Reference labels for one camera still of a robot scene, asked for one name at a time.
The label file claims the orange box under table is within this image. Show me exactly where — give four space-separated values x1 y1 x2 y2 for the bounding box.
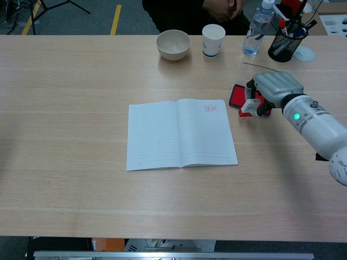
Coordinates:
91 238 125 252

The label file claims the beige bowl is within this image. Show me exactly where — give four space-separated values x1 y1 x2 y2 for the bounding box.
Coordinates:
156 29 191 61

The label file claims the black mesh pen holder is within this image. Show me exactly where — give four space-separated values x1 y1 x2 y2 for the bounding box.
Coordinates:
267 18 309 63

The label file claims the cardboard box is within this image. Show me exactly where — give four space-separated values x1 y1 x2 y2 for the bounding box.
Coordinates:
301 4 347 36

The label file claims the blue pen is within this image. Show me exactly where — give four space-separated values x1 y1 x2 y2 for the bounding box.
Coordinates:
291 27 309 38

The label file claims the black tripod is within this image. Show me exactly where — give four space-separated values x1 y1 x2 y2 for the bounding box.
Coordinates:
5 0 91 35

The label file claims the aluminium rail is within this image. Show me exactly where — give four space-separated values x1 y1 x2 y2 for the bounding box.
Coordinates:
34 251 315 260

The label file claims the clear plastic water bottle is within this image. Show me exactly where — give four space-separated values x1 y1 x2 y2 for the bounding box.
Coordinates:
242 0 275 56

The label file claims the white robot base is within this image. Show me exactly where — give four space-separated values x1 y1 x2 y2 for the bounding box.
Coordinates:
123 238 216 252

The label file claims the white foam tray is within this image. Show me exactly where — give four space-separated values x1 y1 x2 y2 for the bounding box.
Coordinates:
319 14 347 37

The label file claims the open lined notebook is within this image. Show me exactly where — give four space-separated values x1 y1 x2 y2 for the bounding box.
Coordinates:
126 99 239 172

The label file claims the red ink pad clear lid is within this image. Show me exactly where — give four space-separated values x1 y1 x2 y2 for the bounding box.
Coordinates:
228 62 280 117

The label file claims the red and white stamp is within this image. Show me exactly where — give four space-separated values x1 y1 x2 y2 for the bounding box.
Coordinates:
238 99 261 119

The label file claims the red capped marker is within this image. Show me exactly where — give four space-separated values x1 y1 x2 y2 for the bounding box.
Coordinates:
278 18 290 37

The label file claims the red box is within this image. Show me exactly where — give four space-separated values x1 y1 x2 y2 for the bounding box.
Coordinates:
279 0 303 14

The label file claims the person in black clothes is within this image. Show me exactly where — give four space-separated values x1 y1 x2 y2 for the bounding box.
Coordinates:
142 0 252 36

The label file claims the white round cable grommet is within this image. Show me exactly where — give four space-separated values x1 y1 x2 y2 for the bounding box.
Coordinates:
294 45 316 62

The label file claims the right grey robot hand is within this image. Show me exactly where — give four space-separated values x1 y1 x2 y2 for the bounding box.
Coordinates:
243 71 304 118

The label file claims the white paper cup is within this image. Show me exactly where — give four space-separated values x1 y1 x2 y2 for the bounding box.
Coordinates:
202 24 226 59

